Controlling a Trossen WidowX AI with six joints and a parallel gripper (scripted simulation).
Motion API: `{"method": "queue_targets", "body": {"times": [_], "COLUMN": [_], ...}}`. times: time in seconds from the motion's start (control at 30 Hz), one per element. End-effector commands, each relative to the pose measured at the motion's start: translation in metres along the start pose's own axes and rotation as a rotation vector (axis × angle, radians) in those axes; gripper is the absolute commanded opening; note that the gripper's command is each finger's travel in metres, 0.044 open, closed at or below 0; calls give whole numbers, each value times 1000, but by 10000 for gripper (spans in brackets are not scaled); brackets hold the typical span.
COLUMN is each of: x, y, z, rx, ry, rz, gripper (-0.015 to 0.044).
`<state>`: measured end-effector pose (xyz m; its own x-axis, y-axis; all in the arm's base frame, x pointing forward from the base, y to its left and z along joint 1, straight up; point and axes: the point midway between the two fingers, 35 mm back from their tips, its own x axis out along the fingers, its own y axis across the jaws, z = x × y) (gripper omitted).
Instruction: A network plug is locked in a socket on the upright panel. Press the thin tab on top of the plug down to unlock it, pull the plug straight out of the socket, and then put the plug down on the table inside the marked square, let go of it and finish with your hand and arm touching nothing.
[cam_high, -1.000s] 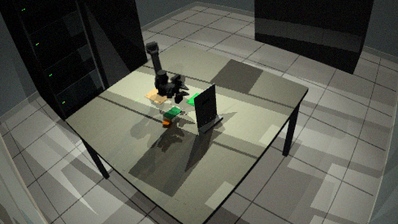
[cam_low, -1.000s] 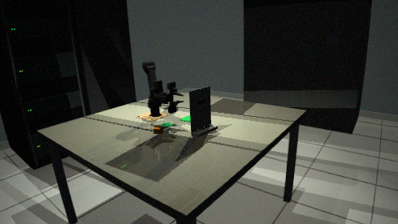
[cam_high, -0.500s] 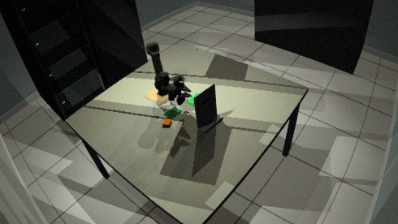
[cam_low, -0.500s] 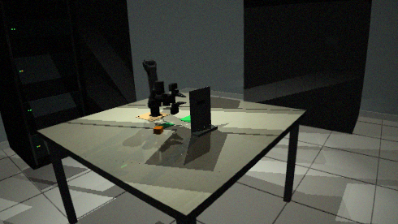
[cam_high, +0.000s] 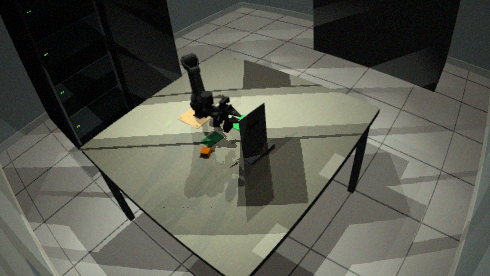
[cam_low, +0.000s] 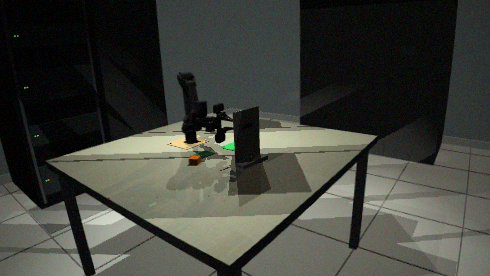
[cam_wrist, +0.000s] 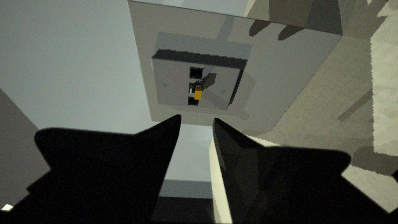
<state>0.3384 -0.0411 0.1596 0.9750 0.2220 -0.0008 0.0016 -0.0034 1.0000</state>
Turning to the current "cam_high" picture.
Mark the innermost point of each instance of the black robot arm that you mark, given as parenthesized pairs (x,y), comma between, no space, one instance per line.
(201,100)

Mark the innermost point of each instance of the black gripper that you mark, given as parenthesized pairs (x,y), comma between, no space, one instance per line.
(226,110)

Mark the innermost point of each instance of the green square patch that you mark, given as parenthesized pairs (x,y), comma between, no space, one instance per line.
(236,125)

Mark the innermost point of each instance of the pale cream flat panel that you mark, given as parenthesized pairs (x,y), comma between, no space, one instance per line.
(253,135)

